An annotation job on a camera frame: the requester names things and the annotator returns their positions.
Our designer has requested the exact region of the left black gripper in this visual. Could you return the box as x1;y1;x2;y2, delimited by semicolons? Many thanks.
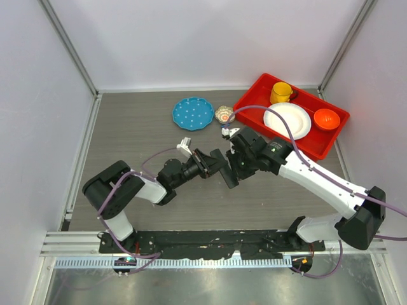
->
172;149;228;189

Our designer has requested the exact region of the black remote control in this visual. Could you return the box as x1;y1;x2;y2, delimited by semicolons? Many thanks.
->
210;149;239;189

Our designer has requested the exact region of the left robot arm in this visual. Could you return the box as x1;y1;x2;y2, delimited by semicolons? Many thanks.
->
82;149;231;254

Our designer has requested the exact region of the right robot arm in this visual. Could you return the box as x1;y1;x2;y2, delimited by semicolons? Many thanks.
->
221;127;385;251

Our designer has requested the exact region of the small floral dish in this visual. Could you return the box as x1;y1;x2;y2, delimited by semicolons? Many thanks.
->
214;105;235;125

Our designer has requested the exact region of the blue dotted plate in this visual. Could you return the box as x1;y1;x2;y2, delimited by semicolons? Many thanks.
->
172;97;214;132

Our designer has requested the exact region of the white paper plate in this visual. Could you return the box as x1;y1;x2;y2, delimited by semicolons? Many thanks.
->
263;102;312;140

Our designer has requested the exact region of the yellow mug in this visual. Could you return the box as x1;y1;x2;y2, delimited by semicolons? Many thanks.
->
270;81;298;104

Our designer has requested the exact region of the orange bowl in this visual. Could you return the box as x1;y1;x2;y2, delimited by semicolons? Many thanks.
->
314;109;341;131

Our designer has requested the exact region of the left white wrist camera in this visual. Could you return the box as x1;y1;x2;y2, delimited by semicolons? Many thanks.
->
176;137;192;158

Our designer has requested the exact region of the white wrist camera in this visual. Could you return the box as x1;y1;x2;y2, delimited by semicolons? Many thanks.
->
221;127;240;154
176;137;192;158

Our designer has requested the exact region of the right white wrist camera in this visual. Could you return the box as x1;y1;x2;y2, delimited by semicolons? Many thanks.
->
221;127;240;154

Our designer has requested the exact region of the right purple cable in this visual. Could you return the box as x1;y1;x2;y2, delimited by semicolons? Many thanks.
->
224;105;407;280

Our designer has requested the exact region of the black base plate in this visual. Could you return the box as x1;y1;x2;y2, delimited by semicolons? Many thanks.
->
97;229;326;261

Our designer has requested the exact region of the perforated cable tray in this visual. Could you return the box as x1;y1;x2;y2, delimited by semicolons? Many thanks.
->
54;255;292;269

